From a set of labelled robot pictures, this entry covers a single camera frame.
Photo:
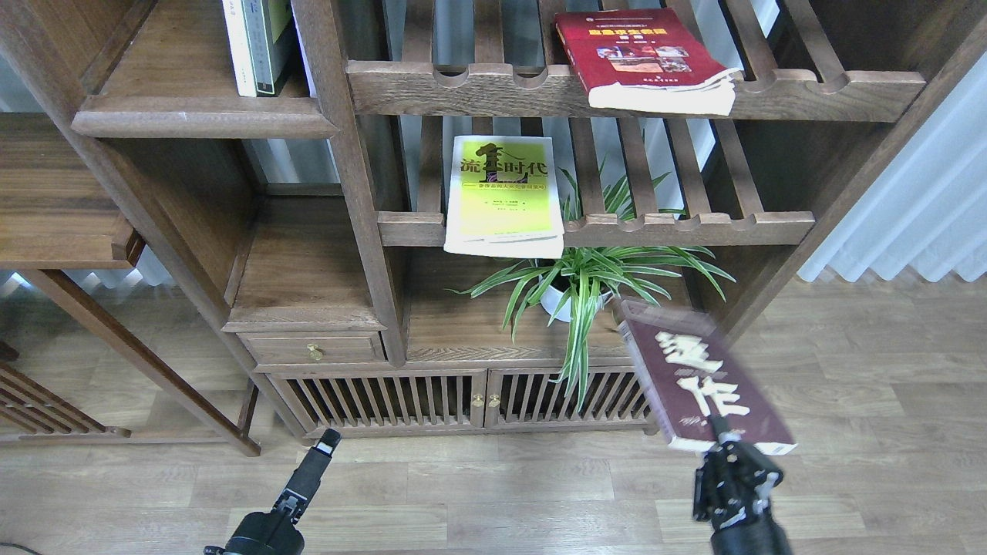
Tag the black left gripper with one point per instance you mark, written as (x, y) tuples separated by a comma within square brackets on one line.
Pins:
[(275, 532)]

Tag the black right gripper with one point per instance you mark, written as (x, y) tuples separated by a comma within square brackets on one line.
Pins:
[(733, 486)]

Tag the maroon book white characters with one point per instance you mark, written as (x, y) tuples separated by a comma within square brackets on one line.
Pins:
[(689, 376)]

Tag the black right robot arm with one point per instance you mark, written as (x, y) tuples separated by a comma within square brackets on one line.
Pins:
[(763, 537)]

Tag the right slatted cabinet door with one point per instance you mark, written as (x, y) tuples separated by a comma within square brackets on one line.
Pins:
[(526, 399)]

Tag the slatted cabinet door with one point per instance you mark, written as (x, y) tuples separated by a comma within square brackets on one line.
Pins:
[(386, 402), (526, 399)]

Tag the left slatted cabinet door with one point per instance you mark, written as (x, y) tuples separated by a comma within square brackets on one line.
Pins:
[(386, 402)]

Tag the small wooden drawer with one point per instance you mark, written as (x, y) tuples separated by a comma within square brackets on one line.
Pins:
[(287, 347)]

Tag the white plant pot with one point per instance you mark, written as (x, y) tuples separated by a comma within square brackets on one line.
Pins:
[(552, 298)]

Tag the green spider plant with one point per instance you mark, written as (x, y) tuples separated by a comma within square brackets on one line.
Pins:
[(615, 267)]

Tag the dark wooden bookshelf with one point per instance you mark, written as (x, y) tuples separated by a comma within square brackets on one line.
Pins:
[(322, 210)]

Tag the wooden slatted rack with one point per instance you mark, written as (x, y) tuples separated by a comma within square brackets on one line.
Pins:
[(42, 414)]

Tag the white curtain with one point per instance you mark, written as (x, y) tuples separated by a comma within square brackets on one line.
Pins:
[(926, 213)]

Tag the yellow green book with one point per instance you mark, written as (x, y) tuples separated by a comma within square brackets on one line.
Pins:
[(503, 198)]

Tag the wooden side table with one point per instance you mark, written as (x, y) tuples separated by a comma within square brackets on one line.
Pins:
[(56, 218)]

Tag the red book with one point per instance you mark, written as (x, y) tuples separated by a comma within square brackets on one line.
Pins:
[(645, 60)]

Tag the grey green upright book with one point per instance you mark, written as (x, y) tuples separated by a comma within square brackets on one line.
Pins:
[(270, 37)]

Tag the white upright book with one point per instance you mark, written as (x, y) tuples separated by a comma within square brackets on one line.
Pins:
[(238, 39)]

